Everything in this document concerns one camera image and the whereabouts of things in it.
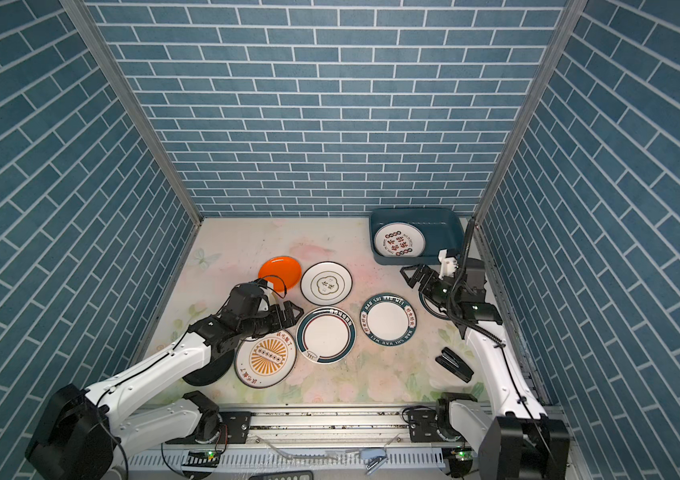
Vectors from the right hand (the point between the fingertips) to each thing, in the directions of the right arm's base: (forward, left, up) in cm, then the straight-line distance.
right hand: (409, 274), depth 80 cm
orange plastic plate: (+11, +42, -20) cm, 48 cm away
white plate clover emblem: (+8, +26, -19) cm, 33 cm away
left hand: (-10, +31, -9) cm, 34 cm away
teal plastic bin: (+38, -17, -21) cm, 46 cm away
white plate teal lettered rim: (-3, +4, -22) cm, 23 cm away
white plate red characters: (+29, 0, -19) cm, 34 cm away
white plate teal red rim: (-10, +23, -21) cm, 33 cm away
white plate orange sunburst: (-19, +39, -19) cm, 48 cm away
